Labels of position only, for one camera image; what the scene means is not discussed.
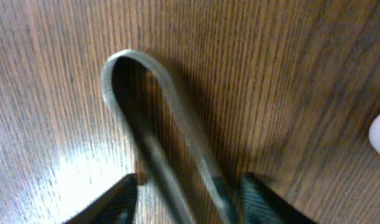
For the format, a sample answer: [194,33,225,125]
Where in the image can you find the steel serrated tongs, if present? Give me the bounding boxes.
[101,49,239,223]

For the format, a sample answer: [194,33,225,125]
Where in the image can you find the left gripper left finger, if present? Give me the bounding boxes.
[65,174,138,224]

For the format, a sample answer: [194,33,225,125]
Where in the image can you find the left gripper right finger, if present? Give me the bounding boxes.
[241,172,316,224]

